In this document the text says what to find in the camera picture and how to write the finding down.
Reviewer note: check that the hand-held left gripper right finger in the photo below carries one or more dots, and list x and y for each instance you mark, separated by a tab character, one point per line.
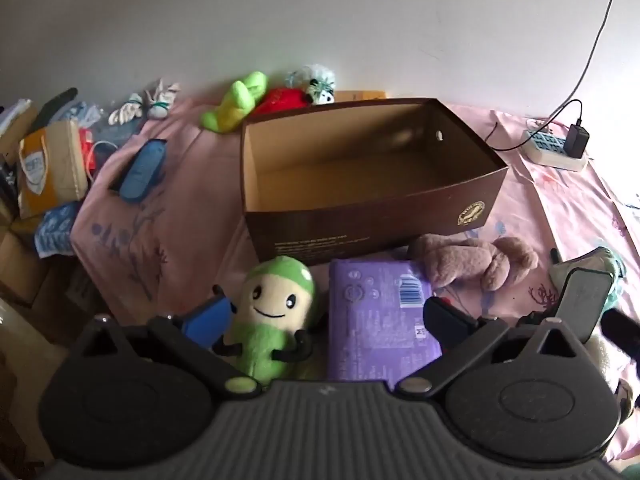
447	325

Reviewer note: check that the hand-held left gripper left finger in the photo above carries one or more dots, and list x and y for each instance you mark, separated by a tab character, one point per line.
207	321

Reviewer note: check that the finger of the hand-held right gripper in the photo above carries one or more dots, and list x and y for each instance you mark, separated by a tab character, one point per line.
587	305
622	332

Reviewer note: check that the pale green cloth pouch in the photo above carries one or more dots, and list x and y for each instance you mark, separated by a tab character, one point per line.
565	265

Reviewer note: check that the green smiling plush toy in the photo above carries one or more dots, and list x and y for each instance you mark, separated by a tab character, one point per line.
270	305

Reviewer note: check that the mauve plush bear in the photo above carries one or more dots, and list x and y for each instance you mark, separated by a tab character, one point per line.
465	260

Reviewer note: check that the brown cardboard box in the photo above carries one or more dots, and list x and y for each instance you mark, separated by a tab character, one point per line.
350	220

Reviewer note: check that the purple packet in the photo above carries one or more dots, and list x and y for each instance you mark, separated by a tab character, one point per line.
370	330

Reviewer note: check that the pink bedsheet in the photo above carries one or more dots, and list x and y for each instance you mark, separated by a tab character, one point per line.
190	200

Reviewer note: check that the blue case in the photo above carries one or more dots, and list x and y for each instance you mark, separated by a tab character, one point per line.
140	172

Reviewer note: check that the white power strip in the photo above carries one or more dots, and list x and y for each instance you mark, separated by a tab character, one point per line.
542	147

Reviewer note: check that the black charger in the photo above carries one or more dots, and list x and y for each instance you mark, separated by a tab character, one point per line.
577	140

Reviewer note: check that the blue patterned cloth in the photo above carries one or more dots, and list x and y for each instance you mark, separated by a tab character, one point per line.
55	230

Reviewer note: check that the plain cardboard carton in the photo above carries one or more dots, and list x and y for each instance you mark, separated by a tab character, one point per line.
25	265

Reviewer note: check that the dark blue cloth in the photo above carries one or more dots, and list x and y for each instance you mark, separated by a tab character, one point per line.
115	136

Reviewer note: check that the red packet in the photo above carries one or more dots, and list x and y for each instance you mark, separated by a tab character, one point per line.
86	152

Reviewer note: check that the lime green plush toy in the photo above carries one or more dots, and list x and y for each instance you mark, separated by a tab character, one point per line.
235	105

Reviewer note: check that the yellow paper bag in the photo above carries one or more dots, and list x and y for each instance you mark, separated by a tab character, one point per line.
50	170

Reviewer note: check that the white gloves bundle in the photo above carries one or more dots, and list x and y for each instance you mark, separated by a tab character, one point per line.
160	102

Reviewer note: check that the red plush toy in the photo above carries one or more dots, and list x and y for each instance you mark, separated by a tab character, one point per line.
280	100

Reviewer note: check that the clear plastic bag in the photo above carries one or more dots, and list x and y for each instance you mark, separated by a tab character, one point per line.
90	115

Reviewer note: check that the yellow book box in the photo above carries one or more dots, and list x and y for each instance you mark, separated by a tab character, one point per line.
360	95

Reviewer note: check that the panda plush toy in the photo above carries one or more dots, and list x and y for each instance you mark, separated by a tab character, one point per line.
320	91

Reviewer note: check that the dark green insole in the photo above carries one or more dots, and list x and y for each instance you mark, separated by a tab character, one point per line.
55	105

